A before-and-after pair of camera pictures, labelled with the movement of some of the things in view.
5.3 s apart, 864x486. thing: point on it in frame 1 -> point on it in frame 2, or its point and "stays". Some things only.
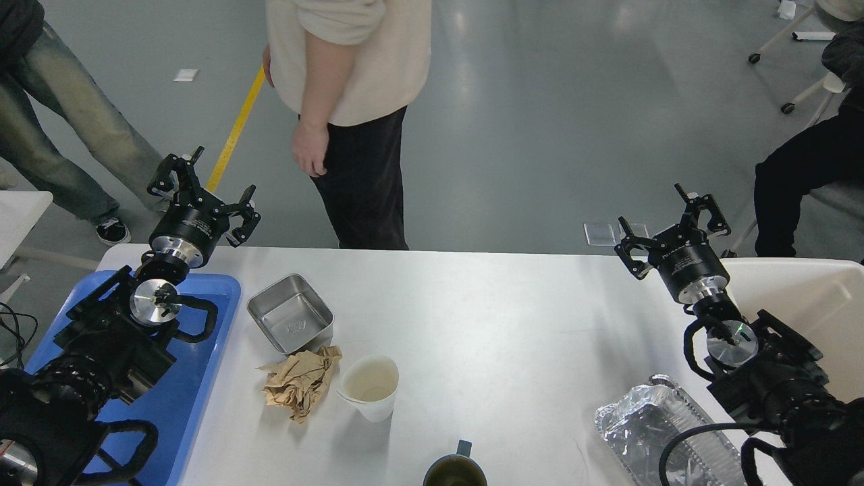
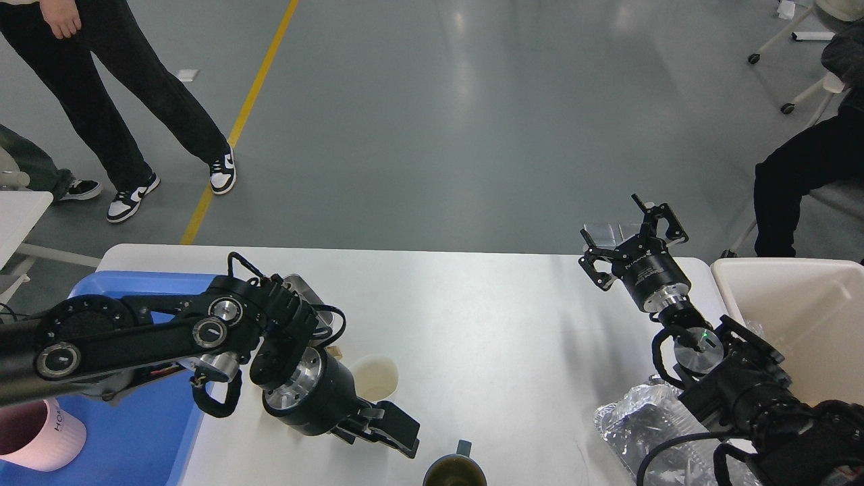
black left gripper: x=192 y=228 -> x=321 y=396
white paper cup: x=370 y=383 stays
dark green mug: x=457 y=470 stays
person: x=349 y=69 -> x=112 y=29
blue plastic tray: x=176 y=401 stays
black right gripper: x=685 y=258 -> x=647 y=266
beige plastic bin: x=821 y=300 stays
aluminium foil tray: x=638 y=426 stays
